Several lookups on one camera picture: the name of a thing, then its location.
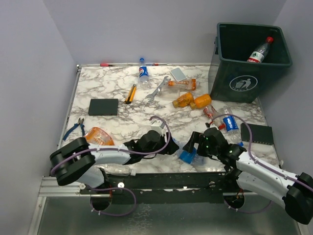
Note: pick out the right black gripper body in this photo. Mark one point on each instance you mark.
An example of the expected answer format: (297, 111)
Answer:
(208, 150)

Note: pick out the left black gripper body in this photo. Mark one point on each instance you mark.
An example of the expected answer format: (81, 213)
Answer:
(167, 151)

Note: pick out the light blue label bottle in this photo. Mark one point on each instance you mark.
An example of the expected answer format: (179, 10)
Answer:
(190, 158)

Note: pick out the large orange drink bottle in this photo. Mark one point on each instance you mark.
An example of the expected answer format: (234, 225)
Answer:
(98, 136)

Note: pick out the red label water bottle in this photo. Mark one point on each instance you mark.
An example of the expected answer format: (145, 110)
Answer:
(261, 51)

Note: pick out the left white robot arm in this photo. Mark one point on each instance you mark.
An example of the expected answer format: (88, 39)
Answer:
(76, 161)

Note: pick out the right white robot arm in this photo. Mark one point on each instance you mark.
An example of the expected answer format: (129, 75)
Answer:
(292, 192)

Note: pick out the dark green plastic bin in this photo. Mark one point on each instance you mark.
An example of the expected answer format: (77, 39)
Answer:
(238, 80)

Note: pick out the small red label bottle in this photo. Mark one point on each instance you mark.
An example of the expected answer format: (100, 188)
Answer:
(213, 115)

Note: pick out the Pepsi bottle right side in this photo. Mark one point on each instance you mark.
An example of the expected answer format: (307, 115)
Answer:
(232, 128)

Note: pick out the plain orange juice bottle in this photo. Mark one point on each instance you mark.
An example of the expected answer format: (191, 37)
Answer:
(200, 102)

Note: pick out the orange juice bottle patterned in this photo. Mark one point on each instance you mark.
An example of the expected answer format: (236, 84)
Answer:
(183, 101)

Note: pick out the crushed orange label bottle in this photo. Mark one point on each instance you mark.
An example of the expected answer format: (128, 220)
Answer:
(187, 84)

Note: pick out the silver wrench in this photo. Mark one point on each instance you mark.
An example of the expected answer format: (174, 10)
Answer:
(151, 96)

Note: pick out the black foam pad right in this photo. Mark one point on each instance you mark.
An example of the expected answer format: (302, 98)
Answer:
(260, 134)

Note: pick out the black foam pad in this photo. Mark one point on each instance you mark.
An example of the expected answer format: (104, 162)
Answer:
(103, 107)
(260, 134)

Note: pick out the clear crushed bottle front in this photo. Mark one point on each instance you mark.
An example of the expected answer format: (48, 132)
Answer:
(118, 170)

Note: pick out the white power bank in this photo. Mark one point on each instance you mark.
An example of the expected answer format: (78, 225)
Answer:
(177, 74)

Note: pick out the yellow utility knife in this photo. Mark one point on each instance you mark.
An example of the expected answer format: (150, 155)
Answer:
(131, 94)

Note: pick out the upright Pepsi bottle far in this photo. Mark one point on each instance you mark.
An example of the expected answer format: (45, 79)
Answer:
(144, 79)

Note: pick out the black foam pad left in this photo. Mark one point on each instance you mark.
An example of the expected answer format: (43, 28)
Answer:
(103, 107)

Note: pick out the red marker pen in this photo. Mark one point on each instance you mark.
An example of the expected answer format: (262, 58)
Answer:
(106, 65)

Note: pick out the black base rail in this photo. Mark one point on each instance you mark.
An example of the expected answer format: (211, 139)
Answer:
(171, 188)

